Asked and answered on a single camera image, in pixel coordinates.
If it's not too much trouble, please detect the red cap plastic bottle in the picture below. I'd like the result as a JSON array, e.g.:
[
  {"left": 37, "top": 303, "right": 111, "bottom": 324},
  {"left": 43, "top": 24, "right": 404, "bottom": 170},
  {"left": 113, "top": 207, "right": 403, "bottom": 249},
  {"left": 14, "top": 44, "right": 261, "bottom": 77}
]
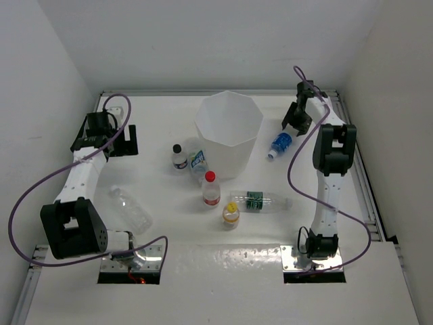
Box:
[{"left": 202, "top": 171, "right": 221, "bottom": 208}]

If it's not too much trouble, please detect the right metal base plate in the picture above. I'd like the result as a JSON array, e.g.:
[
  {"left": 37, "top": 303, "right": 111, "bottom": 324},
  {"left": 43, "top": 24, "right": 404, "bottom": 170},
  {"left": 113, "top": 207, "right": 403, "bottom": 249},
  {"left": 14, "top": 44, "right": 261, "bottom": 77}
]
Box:
[{"left": 280, "top": 245, "right": 343, "bottom": 274}]

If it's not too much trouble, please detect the yellow cap small bottle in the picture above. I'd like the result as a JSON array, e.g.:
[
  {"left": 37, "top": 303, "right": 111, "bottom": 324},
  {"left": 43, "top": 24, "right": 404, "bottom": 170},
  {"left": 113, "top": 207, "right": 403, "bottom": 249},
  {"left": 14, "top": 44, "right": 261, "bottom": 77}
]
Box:
[{"left": 222, "top": 202, "right": 240, "bottom": 230}]

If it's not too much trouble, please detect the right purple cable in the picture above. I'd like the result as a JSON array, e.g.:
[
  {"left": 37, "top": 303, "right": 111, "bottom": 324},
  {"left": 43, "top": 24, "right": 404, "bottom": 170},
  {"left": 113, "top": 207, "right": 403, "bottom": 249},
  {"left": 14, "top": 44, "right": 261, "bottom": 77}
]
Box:
[{"left": 286, "top": 66, "right": 372, "bottom": 274}]

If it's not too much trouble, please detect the black cap small bottle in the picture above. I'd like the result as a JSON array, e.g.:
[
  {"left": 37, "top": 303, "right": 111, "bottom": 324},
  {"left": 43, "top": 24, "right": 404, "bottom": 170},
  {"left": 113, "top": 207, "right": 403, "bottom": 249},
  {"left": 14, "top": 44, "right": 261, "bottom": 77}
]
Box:
[{"left": 172, "top": 144, "right": 188, "bottom": 171}]

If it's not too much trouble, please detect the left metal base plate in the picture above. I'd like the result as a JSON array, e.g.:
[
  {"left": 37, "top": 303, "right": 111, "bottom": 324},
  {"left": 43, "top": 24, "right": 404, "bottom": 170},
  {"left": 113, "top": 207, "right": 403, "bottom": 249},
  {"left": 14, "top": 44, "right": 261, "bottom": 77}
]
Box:
[{"left": 99, "top": 245, "right": 164, "bottom": 273}]

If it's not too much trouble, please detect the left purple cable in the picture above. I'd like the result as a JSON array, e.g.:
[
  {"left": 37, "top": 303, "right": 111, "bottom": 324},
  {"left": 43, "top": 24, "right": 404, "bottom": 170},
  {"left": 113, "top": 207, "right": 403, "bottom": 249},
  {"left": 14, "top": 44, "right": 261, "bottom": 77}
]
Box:
[{"left": 8, "top": 93, "right": 169, "bottom": 269}]

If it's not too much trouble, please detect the clear unlabelled plastic bottle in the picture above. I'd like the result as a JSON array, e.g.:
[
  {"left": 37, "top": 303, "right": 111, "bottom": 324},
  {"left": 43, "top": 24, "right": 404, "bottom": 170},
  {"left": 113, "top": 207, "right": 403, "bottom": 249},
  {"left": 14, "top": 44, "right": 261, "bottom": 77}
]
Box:
[{"left": 109, "top": 186, "right": 153, "bottom": 235}]

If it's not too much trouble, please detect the light blue label bottle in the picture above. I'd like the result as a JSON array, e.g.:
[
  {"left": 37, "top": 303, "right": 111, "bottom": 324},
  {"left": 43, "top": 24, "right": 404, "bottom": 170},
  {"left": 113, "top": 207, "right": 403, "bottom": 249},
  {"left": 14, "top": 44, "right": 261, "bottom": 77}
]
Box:
[{"left": 185, "top": 137, "right": 209, "bottom": 186}]

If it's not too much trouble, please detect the green label plastic bottle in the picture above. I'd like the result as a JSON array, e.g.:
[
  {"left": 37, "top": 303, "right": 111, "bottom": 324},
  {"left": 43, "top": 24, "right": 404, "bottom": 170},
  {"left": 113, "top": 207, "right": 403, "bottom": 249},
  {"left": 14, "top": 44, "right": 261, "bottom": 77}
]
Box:
[{"left": 229, "top": 190, "right": 293, "bottom": 213}]

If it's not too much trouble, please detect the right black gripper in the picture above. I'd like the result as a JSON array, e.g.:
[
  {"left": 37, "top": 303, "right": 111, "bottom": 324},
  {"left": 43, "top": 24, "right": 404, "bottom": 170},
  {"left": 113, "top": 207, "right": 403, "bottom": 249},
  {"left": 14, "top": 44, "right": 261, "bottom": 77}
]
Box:
[{"left": 283, "top": 102, "right": 313, "bottom": 136}]

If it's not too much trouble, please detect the white octagonal plastic bin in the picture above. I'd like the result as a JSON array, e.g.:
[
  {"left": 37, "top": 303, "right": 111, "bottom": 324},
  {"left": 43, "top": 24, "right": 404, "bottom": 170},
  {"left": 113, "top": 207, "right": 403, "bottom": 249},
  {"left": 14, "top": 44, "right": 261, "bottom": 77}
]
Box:
[{"left": 195, "top": 91, "right": 263, "bottom": 179}]

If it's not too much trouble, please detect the metal base plate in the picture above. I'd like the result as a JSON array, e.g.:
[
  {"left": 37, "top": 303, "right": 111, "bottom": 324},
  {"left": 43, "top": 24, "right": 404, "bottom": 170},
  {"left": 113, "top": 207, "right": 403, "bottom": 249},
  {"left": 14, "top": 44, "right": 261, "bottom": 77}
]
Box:
[
  {"left": 99, "top": 245, "right": 164, "bottom": 273},
  {"left": 280, "top": 245, "right": 343, "bottom": 274}
]

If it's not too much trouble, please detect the blue label plastic bottle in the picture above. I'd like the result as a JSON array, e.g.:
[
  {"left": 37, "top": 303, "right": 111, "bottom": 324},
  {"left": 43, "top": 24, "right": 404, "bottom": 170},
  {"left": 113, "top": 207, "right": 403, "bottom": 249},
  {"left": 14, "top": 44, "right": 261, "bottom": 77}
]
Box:
[{"left": 267, "top": 129, "right": 292, "bottom": 160}]

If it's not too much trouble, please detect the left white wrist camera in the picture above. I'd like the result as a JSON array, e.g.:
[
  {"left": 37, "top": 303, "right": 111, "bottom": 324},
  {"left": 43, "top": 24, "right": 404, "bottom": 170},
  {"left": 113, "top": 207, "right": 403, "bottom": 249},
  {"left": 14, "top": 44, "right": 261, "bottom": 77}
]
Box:
[{"left": 107, "top": 106, "right": 124, "bottom": 120}]

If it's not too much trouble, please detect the purple cable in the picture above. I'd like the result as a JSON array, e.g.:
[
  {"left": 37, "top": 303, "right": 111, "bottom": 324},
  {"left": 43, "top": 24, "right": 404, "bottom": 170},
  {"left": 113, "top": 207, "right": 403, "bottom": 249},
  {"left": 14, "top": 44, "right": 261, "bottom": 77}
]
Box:
[
  {"left": 8, "top": 93, "right": 169, "bottom": 269},
  {"left": 286, "top": 66, "right": 372, "bottom": 274}
]

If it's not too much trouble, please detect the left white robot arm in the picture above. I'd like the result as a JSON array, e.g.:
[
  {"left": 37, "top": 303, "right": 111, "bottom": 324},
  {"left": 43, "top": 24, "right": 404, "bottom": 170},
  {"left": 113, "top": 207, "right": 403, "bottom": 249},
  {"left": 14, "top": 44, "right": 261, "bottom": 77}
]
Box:
[{"left": 40, "top": 107, "right": 138, "bottom": 259}]

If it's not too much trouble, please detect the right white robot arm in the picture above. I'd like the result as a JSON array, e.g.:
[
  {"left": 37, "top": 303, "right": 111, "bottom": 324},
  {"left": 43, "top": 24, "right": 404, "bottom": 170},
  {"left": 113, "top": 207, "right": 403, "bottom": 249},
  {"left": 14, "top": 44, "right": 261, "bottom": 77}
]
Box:
[{"left": 281, "top": 81, "right": 357, "bottom": 259}]

